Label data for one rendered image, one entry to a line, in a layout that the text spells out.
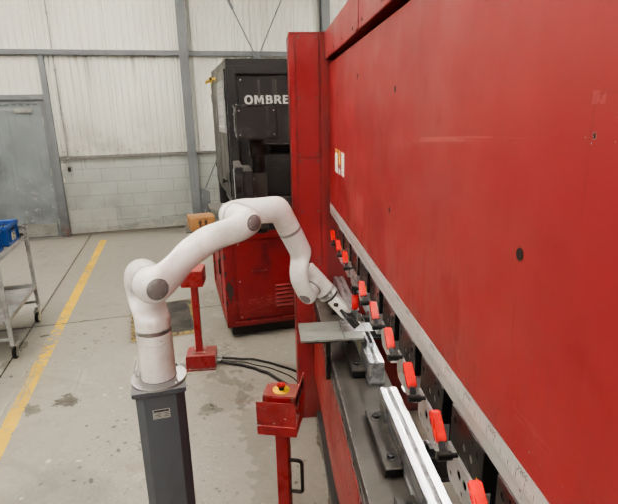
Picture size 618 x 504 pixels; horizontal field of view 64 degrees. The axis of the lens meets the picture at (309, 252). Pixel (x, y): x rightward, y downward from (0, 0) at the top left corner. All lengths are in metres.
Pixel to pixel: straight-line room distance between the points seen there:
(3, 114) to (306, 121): 6.83
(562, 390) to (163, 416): 1.43
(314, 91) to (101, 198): 6.58
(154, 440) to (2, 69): 7.75
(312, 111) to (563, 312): 2.28
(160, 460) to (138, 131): 7.28
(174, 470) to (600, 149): 1.73
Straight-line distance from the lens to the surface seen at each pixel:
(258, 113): 2.94
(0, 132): 9.12
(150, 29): 8.91
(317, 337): 2.08
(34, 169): 9.06
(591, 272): 0.62
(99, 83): 8.86
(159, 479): 2.02
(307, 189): 2.83
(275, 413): 2.05
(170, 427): 1.90
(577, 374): 0.66
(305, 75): 2.80
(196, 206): 8.73
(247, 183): 2.97
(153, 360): 1.79
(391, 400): 1.74
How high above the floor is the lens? 1.90
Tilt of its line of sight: 16 degrees down
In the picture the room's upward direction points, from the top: 1 degrees counter-clockwise
